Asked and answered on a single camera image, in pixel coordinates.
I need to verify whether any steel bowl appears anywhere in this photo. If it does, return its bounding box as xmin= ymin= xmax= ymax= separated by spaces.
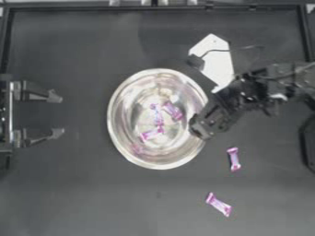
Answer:
xmin=105 ymin=67 xmax=212 ymax=171

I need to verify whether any purple candy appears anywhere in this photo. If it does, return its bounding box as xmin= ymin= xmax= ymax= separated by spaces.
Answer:
xmin=204 ymin=192 xmax=233 ymax=218
xmin=160 ymin=100 xmax=184 ymax=124
xmin=225 ymin=147 xmax=243 ymax=173
xmin=148 ymin=102 xmax=165 ymax=127
xmin=137 ymin=125 xmax=165 ymax=144

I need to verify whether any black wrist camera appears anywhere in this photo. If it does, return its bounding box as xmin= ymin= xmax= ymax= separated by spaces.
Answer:
xmin=186 ymin=54 xmax=207 ymax=69

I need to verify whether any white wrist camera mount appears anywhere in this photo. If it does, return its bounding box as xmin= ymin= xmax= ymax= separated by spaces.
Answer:
xmin=186 ymin=32 xmax=236 ymax=94

